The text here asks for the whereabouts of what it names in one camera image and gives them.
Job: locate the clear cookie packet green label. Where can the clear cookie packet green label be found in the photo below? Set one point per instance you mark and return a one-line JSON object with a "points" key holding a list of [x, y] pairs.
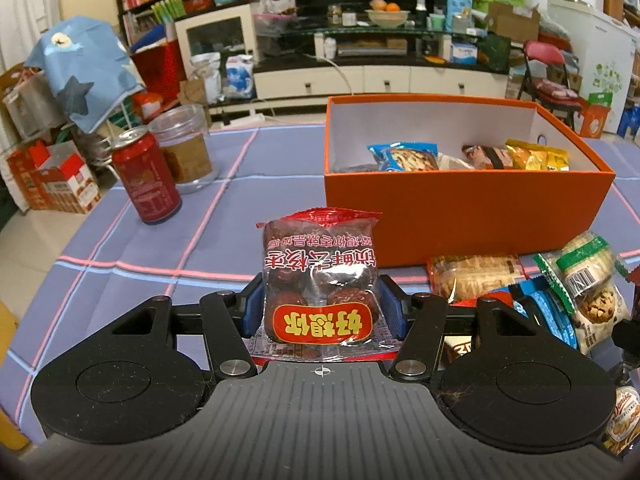
{"points": [[590, 280]]}

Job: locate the brown snack packet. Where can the brown snack packet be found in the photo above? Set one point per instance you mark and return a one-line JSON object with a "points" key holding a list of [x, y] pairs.
{"points": [[487, 157]]}

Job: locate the brown paper bag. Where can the brown paper bag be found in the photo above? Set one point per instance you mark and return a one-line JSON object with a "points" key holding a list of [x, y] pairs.
{"points": [[194, 95]]}

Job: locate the orange white box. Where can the orange white box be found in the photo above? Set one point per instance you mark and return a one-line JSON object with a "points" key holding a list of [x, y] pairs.
{"points": [[595, 120]]}

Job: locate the blue wafer packet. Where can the blue wafer packet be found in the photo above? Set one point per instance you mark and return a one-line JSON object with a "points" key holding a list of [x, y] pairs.
{"points": [[547, 310]]}

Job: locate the green snack packet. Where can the green snack packet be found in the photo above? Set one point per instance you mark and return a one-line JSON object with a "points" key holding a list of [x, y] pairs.
{"points": [[547, 270]]}

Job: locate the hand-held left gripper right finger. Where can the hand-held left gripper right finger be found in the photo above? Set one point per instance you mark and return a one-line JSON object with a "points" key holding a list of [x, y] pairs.
{"points": [[390, 305]]}

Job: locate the red white cardboard box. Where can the red white cardboard box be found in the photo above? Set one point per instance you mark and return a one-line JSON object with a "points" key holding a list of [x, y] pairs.
{"points": [[60, 185]]}

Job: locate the red date packet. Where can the red date packet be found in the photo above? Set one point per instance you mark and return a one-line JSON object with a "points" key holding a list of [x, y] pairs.
{"points": [[320, 280]]}

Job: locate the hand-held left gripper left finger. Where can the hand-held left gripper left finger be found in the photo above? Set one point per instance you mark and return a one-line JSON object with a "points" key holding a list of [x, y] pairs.
{"points": [[252, 310]]}

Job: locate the white refrigerator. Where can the white refrigerator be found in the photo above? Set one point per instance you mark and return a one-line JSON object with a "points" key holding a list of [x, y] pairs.
{"points": [[595, 45]]}

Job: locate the blue cookie packet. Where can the blue cookie packet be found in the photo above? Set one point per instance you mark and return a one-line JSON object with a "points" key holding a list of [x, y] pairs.
{"points": [[405, 159]]}

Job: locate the butter cookie packet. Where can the butter cookie packet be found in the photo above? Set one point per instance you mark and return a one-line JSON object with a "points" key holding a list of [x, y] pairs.
{"points": [[625, 420]]}

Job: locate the blue fish print cloth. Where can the blue fish print cloth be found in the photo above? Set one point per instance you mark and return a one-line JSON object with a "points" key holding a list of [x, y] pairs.
{"points": [[85, 60]]}

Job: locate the orange cardboard box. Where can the orange cardboard box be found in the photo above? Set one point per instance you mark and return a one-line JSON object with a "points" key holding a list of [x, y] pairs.
{"points": [[450, 210]]}

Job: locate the fruit bowl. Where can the fruit bowl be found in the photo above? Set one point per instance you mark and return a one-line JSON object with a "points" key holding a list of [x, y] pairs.
{"points": [[387, 17]]}

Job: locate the brown cardboard box with window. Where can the brown cardboard box with window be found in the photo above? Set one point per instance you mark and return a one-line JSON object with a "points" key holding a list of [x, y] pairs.
{"points": [[30, 105]]}

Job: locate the white blue plastic bag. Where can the white blue plastic bag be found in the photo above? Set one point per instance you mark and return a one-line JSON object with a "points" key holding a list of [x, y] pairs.
{"points": [[240, 77]]}

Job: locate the yellow snack packet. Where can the yellow snack packet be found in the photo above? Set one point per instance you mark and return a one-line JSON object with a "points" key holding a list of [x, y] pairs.
{"points": [[537, 159]]}

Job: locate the dark orange snack packet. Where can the dark orange snack packet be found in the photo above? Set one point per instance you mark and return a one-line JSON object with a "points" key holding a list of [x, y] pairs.
{"points": [[636, 290]]}

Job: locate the red drink can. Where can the red drink can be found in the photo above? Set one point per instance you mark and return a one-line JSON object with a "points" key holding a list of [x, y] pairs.
{"points": [[147, 180]]}

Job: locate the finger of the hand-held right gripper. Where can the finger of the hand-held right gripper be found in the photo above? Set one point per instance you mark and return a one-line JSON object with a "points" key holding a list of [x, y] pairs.
{"points": [[627, 335]]}

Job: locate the white TV cabinet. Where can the white TV cabinet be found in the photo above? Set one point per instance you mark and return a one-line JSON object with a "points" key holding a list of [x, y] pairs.
{"points": [[390, 80]]}

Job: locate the blue carton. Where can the blue carton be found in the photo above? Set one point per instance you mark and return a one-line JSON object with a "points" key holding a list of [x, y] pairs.
{"points": [[459, 7]]}

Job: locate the red folding chair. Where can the red folding chair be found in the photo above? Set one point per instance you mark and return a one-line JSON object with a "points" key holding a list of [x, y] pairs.
{"points": [[542, 52]]}

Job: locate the brown cardboard box open flaps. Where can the brown cardboard box open flaps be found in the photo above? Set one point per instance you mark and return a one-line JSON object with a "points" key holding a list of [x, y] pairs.
{"points": [[515, 25]]}

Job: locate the dark green bag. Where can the dark green bag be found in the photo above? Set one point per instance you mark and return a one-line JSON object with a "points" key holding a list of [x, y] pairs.
{"points": [[494, 52]]}

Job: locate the beige cracker packet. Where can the beige cracker packet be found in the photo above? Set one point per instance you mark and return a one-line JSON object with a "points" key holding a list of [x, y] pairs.
{"points": [[475, 275]]}

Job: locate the clear plastic jar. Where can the clear plastic jar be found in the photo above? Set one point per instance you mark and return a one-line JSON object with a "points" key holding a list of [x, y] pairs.
{"points": [[190, 160]]}

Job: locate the red gift bag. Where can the red gift bag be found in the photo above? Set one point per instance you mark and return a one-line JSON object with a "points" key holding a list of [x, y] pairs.
{"points": [[160, 70]]}

